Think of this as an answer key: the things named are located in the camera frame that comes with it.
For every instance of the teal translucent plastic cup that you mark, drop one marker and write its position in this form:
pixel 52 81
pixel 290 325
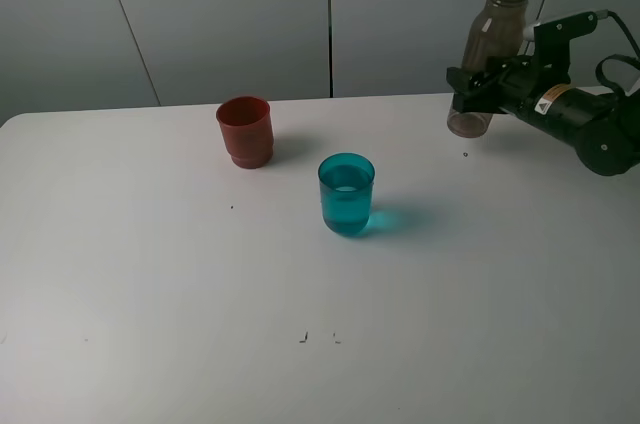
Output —
pixel 346 183

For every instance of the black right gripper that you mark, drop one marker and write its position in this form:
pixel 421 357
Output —
pixel 546 102

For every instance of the red plastic cup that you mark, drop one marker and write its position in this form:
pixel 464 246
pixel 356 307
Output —
pixel 246 128

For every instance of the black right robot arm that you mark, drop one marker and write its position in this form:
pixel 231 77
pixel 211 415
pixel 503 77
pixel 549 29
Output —
pixel 618 158

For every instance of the smoky translucent water bottle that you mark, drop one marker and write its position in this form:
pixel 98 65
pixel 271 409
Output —
pixel 497 31

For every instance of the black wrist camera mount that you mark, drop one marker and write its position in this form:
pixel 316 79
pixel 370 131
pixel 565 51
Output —
pixel 551 40

